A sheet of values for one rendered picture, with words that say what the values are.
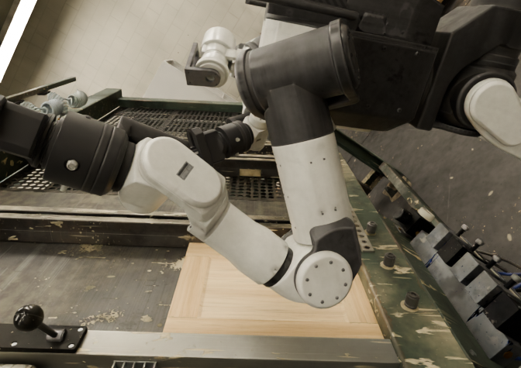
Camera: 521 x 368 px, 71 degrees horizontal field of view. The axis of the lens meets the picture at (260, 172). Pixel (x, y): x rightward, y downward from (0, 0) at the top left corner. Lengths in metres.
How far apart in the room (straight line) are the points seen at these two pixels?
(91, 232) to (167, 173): 0.60
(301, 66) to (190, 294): 0.53
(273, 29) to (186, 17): 5.42
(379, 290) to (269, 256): 0.37
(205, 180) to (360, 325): 0.46
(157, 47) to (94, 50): 0.94
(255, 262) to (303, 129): 0.19
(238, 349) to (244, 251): 0.23
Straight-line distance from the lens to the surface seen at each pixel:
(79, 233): 1.04
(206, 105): 2.38
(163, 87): 4.67
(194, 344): 0.70
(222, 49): 0.73
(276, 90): 0.49
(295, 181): 0.50
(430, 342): 0.76
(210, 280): 0.85
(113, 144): 0.46
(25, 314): 0.64
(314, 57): 0.47
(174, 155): 0.46
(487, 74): 0.80
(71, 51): 6.46
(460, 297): 0.91
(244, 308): 0.79
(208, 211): 0.46
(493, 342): 0.84
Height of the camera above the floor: 1.39
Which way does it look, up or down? 13 degrees down
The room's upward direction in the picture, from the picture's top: 59 degrees counter-clockwise
